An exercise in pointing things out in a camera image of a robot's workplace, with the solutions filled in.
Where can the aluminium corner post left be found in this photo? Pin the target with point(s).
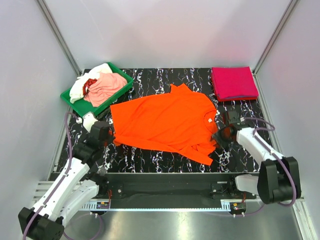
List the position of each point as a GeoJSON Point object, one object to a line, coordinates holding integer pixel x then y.
{"type": "Point", "coordinates": [45, 10]}

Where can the aluminium corner post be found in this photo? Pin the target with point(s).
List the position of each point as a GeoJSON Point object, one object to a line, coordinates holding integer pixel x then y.
{"type": "Point", "coordinates": [45, 10]}
{"type": "Point", "coordinates": [276, 34]}

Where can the folded magenta t-shirt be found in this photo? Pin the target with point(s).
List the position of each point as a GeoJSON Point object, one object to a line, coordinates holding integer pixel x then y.
{"type": "Point", "coordinates": [231, 72]}

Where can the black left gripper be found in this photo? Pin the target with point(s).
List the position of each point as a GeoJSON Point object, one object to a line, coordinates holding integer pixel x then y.
{"type": "Point", "coordinates": [110, 139]}

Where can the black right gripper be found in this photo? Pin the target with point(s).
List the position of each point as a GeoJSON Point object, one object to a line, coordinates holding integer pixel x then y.
{"type": "Point", "coordinates": [221, 143]}

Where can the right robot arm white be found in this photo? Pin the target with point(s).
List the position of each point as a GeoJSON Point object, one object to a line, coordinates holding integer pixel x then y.
{"type": "Point", "coordinates": [278, 179]}

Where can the folded red t-shirt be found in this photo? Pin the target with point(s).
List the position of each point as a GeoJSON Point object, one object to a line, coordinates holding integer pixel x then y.
{"type": "Point", "coordinates": [227, 89]}

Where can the white t-shirt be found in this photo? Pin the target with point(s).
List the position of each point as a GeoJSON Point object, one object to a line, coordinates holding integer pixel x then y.
{"type": "Point", "coordinates": [79, 88]}

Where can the pink t-shirt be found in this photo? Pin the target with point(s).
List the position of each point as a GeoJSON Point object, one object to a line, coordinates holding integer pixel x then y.
{"type": "Point", "coordinates": [106, 86]}

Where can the aluminium front rail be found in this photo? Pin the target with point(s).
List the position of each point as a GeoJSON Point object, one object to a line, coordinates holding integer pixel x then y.
{"type": "Point", "coordinates": [209, 202]}

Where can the red black patterned t-shirt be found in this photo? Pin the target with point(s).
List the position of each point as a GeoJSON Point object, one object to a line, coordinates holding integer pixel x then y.
{"type": "Point", "coordinates": [87, 84]}

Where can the aluminium corner post right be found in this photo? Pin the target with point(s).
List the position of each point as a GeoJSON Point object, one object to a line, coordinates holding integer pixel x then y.
{"type": "Point", "coordinates": [276, 34]}

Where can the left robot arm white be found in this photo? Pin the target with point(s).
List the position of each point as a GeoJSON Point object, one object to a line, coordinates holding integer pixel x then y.
{"type": "Point", "coordinates": [74, 186]}

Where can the folded blue t-shirt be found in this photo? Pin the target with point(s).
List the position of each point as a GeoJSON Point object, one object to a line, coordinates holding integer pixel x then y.
{"type": "Point", "coordinates": [236, 98]}

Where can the green plastic tray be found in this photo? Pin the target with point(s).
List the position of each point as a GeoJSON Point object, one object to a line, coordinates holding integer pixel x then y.
{"type": "Point", "coordinates": [82, 107]}

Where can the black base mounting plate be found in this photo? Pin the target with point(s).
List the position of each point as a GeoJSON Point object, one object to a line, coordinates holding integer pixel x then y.
{"type": "Point", "coordinates": [173, 183]}

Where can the orange t-shirt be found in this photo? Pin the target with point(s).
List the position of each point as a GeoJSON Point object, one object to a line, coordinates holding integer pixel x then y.
{"type": "Point", "coordinates": [174, 122]}

